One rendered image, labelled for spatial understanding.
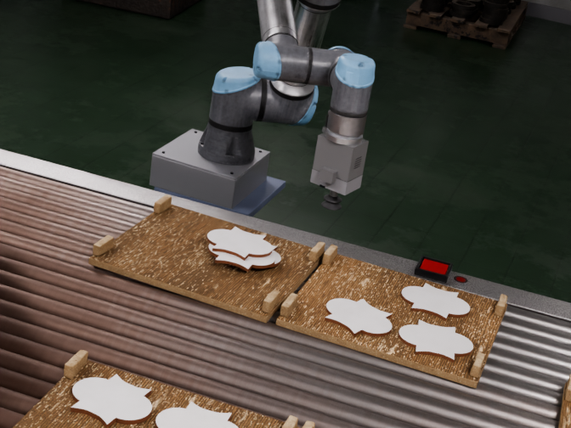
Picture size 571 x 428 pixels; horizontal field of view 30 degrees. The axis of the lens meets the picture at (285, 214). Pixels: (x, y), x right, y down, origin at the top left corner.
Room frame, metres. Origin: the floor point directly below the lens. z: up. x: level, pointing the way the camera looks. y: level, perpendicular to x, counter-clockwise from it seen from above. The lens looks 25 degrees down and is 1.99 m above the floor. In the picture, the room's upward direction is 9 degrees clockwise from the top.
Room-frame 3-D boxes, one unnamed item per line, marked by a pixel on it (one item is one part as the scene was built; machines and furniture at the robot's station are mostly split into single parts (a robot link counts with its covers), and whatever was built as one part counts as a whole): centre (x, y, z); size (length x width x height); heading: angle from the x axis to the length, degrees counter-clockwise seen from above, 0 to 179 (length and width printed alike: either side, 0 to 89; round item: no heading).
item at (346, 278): (1.92, -0.26, 0.93); 0.41 x 0.35 x 0.02; 73
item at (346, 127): (1.99, -0.09, 1.30); 0.08 x 0.08 x 0.05
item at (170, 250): (2.04, 0.14, 0.93); 0.41 x 0.35 x 0.02; 72
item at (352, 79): (1.99, -0.09, 1.38); 0.09 x 0.08 x 0.11; 12
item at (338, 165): (1.98, -0.08, 1.23); 0.10 x 0.09 x 0.16; 150
